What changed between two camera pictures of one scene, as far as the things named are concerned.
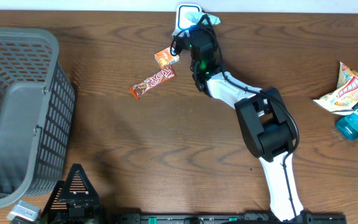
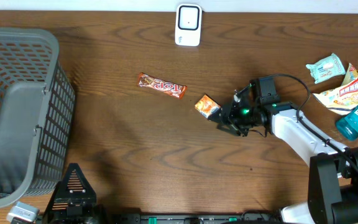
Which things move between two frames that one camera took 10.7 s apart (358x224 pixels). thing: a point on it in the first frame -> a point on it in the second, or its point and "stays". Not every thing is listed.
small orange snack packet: [165, 58] -> [207, 105]
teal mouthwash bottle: [350, 126] stays
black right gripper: [207, 27] -> [227, 117]
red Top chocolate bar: [164, 75] -> [177, 91]
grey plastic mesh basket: [27, 112] stays
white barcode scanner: [183, 23] stays
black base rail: [201, 218] stays
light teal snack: [196, 17] -> [326, 68]
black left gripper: [86, 210] stays
